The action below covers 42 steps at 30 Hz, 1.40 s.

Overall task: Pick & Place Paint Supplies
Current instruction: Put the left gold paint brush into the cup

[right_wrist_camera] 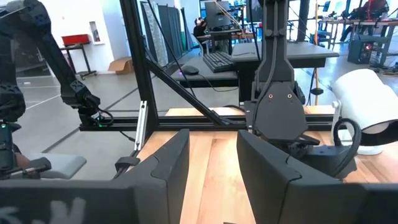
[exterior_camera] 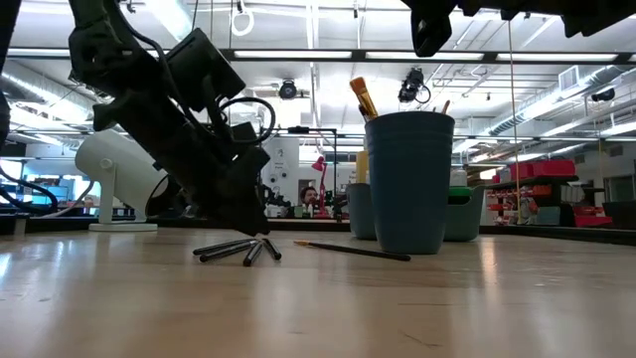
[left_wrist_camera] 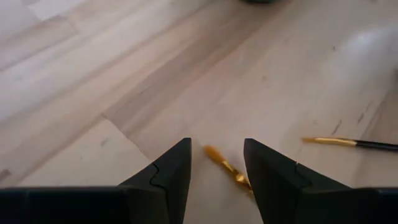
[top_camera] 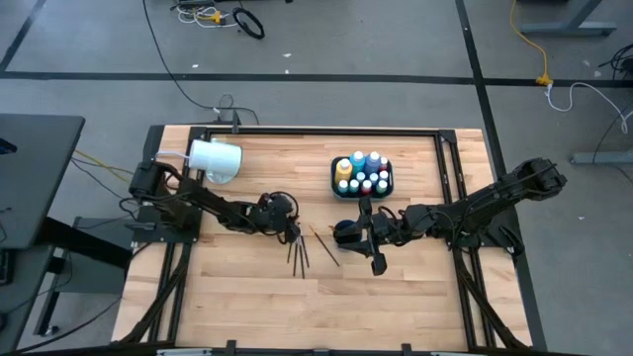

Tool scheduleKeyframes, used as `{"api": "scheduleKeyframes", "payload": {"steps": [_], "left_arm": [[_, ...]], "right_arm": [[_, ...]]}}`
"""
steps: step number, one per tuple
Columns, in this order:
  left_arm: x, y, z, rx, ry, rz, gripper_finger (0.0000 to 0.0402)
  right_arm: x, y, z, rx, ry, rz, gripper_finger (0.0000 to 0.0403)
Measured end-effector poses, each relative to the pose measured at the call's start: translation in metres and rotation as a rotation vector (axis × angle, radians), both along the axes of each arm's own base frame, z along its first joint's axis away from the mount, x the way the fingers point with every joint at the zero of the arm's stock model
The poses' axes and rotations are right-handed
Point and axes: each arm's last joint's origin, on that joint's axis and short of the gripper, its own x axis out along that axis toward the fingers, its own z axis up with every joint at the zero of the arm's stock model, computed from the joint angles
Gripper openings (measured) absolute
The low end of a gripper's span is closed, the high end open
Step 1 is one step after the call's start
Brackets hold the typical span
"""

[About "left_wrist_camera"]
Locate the black yellow-tipped paintbrush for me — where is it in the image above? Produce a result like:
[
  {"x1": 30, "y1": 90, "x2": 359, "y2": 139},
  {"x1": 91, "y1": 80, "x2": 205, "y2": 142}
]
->
[{"x1": 302, "y1": 136, "x2": 398, "y2": 152}]

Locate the thick black gold-ferrule paintbrush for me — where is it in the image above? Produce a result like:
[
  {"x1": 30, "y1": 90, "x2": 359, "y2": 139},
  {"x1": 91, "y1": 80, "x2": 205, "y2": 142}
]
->
[{"x1": 203, "y1": 144, "x2": 254, "y2": 195}]

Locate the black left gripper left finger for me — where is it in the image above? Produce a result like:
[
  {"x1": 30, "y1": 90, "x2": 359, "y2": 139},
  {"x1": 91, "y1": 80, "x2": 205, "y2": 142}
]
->
[{"x1": 119, "y1": 138, "x2": 193, "y2": 224}]

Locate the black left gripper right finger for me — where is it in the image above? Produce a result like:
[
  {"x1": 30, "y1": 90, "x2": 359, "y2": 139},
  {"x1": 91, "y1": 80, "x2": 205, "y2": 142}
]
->
[{"x1": 244, "y1": 138, "x2": 352, "y2": 224}]

